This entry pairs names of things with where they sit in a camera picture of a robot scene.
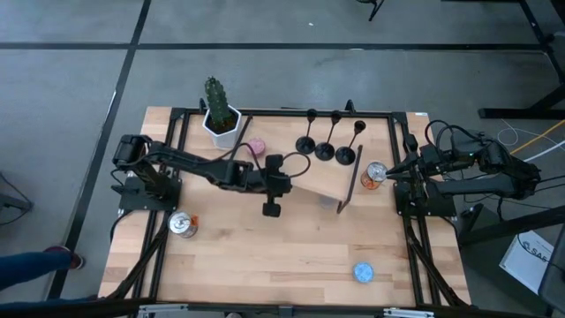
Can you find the black metal candlestick holder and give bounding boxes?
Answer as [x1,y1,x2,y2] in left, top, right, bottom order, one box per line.
[335,119,367,167]
[295,108,318,155]
[313,110,343,163]

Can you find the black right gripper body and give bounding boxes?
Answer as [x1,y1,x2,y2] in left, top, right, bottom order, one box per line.
[417,144,445,180]

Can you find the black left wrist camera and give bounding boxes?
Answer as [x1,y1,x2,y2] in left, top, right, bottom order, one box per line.
[261,198,283,218]

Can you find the white cable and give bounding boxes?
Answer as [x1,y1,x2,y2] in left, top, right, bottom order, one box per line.
[496,117,565,161]

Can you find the black overhead crossbar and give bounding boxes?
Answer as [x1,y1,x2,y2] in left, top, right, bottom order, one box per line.
[0,299,565,318]

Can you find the yellow cable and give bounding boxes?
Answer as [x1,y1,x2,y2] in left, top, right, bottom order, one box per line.
[507,118,565,156]

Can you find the person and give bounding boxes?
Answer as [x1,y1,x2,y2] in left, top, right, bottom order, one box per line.
[0,245,85,292]

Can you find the black aluminium table frame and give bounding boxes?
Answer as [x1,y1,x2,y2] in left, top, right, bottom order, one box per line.
[99,99,472,308]

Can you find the green cactus in white pot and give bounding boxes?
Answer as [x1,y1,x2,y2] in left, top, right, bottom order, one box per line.
[201,75,245,153]

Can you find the grey chair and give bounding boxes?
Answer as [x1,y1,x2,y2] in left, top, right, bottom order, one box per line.
[537,224,565,315]

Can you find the black floor stand beam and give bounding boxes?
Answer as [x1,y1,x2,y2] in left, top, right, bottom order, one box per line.
[456,205,565,247]

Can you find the pink glitter candle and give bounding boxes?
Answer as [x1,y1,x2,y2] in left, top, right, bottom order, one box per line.
[245,137,267,157]

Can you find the black chair leg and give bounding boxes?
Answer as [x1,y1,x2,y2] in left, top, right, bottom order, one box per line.
[356,0,386,22]

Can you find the tin can orange label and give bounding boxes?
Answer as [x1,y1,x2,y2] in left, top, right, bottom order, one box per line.
[360,161,389,191]
[167,209,200,239]

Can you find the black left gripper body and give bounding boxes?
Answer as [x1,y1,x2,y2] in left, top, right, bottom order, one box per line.
[251,154,293,200]

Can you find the white printed cardboard box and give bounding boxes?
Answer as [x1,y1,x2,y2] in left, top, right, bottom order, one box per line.
[498,229,555,296]

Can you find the blue glitter candle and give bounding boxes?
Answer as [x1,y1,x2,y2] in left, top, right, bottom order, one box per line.
[352,262,375,284]

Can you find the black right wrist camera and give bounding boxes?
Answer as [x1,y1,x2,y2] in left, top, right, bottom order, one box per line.
[402,132,419,154]

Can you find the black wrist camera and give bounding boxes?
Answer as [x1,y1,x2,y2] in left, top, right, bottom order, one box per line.
[261,198,283,218]
[402,132,419,154]

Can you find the wooden shelf riser black legs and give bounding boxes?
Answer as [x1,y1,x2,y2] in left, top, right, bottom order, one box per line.
[229,113,365,216]

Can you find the black desk leg frame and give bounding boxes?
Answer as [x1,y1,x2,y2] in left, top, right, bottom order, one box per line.
[478,0,565,120]

